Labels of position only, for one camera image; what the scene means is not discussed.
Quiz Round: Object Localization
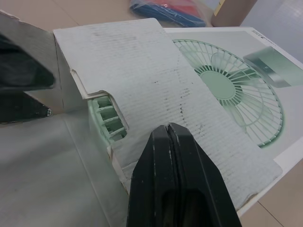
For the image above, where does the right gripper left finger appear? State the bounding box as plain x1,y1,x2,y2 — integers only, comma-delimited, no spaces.
126,125,178,227

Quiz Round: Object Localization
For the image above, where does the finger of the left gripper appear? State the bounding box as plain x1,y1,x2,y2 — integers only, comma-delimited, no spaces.
0,90,53,124
0,31,57,90

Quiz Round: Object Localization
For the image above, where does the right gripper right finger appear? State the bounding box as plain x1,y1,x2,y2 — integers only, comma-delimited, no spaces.
167,122,244,227

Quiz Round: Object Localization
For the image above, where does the white cardboard fan box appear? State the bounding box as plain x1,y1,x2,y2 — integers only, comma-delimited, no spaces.
0,9,303,227

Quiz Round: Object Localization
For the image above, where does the pale green fan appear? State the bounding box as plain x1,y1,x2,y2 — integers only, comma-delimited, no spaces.
88,93,129,145

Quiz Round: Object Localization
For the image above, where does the brown cardboard box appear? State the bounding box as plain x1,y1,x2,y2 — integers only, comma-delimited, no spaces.
211,0,253,27

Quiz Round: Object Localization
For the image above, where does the clear bag with blue and red items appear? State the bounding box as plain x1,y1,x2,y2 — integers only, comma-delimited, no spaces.
129,0,207,28

